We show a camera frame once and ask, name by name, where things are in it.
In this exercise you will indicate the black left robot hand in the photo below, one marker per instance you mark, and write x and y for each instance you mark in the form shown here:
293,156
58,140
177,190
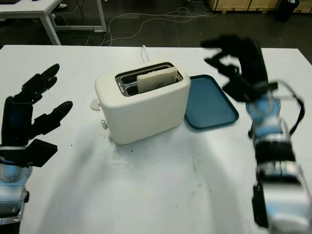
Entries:
17,122

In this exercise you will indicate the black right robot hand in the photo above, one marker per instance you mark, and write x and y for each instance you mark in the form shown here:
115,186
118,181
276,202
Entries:
251,63

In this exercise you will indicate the white toaster lever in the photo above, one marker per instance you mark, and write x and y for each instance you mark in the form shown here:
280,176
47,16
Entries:
95,105

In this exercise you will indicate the slice of white bread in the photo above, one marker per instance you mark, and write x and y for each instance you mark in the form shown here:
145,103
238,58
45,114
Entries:
156,80

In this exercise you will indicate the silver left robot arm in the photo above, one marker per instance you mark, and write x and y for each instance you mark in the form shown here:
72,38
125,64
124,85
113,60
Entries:
12,190

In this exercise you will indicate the blue plastic tray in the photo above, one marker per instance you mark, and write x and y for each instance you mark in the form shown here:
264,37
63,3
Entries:
207,104

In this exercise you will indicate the silver toaster dial knob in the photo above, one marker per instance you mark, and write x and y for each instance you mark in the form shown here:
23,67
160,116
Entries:
104,124

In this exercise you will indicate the white two-slot toaster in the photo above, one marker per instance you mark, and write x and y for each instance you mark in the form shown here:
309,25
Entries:
146,117

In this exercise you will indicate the wooden crate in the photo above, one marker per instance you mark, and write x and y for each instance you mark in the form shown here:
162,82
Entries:
243,5

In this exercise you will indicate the black waste bin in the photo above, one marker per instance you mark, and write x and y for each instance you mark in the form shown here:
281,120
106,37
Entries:
286,11

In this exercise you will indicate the white office desk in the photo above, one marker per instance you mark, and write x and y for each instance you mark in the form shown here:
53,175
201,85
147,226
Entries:
46,9

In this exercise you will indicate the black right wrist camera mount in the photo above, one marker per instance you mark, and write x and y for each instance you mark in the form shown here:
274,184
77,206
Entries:
241,91

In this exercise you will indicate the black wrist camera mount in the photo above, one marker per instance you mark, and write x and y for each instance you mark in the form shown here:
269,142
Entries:
241,91
36,151

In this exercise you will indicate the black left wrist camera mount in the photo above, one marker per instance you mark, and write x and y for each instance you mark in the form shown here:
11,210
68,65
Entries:
36,151

